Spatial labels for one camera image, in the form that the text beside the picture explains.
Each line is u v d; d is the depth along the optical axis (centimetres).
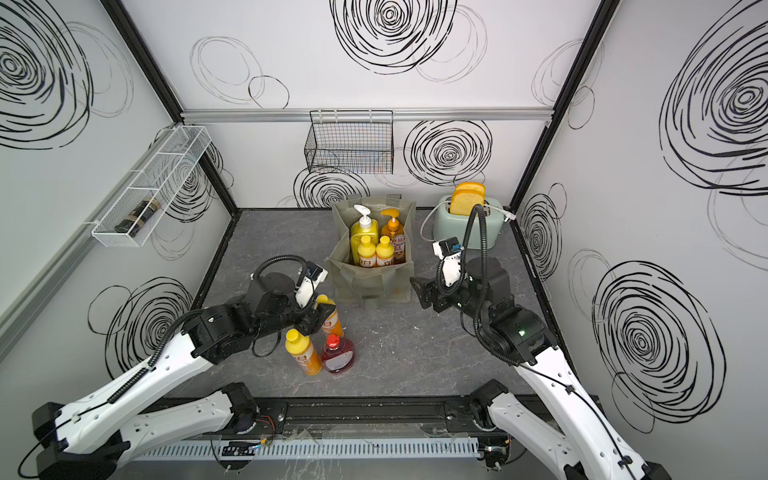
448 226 99
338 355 70
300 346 66
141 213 67
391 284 73
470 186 96
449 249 55
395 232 89
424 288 58
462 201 95
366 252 84
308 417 75
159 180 74
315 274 59
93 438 39
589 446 38
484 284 46
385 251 83
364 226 85
